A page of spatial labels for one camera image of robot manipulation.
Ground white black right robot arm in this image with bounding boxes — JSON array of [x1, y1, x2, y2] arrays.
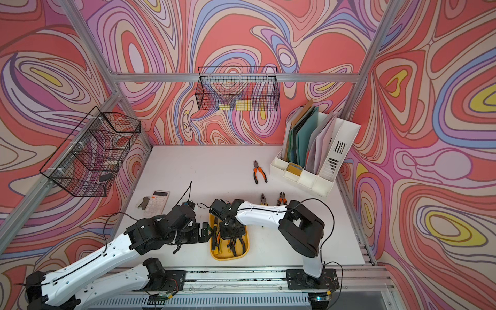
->
[[209, 200, 325, 279]]

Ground orange black diagonal cutters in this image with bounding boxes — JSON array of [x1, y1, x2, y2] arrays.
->
[[277, 192, 288, 206]]

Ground white desktop file organizer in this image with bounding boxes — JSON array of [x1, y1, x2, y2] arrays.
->
[[270, 103, 360, 197]]

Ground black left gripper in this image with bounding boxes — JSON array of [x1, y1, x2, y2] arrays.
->
[[167, 221, 217, 246]]

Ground white pocket calculator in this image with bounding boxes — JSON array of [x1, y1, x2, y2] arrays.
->
[[143, 191, 170, 218]]

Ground orange black combination pliers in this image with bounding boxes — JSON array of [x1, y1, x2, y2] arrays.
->
[[253, 160, 268, 185]]

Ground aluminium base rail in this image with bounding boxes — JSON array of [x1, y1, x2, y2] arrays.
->
[[84, 265, 405, 309]]

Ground yellow black long-nose pliers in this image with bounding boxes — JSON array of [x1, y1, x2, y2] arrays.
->
[[211, 226, 219, 255]]

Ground yellow plastic storage box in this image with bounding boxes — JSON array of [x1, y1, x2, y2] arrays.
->
[[209, 215, 249, 261]]

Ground black wire basket back wall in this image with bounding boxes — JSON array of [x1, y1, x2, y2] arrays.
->
[[195, 65, 280, 112]]

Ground brown file folder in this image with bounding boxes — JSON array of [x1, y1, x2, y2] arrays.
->
[[291, 99, 314, 127]]

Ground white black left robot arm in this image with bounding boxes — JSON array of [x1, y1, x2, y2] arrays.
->
[[24, 201, 212, 309]]

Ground black wire basket wall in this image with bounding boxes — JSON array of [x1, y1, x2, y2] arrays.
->
[[40, 107, 142, 197], [195, 65, 280, 112]]

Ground yellow sticky note pad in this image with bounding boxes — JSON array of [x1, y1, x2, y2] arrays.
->
[[235, 99, 253, 111]]

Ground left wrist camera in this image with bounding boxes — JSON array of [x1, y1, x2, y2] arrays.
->
[[183, 201, 196, 210]]

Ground yellow black combination pliers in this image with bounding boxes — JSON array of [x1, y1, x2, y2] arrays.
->
[[260, 193, 268, 205]]

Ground green file folder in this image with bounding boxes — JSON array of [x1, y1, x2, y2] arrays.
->
[[288, 107, 319, 167]]

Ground black wire basket left wall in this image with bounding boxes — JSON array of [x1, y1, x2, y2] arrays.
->
[[40, 107, 142, 197]]

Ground grey small clip object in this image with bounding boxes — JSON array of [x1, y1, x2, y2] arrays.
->
[[138, 196, 150, 210]]

